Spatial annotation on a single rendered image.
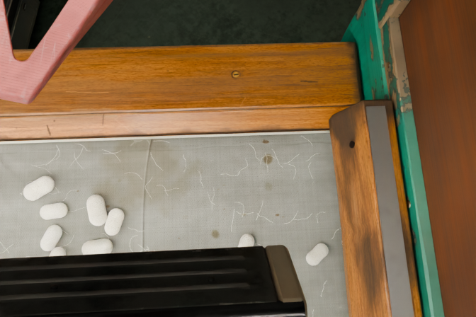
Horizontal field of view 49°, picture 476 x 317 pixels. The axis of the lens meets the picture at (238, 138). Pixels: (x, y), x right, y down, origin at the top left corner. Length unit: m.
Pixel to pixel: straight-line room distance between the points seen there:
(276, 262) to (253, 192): 0.35
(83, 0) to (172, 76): 0.46
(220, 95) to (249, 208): 0.15
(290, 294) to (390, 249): 0.28
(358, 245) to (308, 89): 0.22
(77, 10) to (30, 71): 0.03
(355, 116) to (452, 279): 0.20
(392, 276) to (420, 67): 0.21
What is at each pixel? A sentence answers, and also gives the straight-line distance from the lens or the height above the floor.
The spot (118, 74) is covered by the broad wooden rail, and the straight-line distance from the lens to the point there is 0.70.
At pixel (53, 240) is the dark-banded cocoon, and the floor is 0.76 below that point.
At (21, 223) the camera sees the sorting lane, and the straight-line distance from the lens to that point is 0.70.
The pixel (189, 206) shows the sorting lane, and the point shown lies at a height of 0.74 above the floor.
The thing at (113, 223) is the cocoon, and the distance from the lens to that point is 0.65.
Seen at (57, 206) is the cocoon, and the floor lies 0.76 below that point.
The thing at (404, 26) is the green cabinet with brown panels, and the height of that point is 0.89.
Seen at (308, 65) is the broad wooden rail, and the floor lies 0.76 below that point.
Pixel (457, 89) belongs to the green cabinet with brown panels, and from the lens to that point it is 0.51.
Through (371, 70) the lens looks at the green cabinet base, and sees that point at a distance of 0.68.
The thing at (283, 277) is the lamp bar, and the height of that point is 1.09.
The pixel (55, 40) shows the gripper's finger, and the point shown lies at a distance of 0.23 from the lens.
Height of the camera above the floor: 1.40
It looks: 73 degrees down
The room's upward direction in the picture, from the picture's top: 11 degrees clockwise
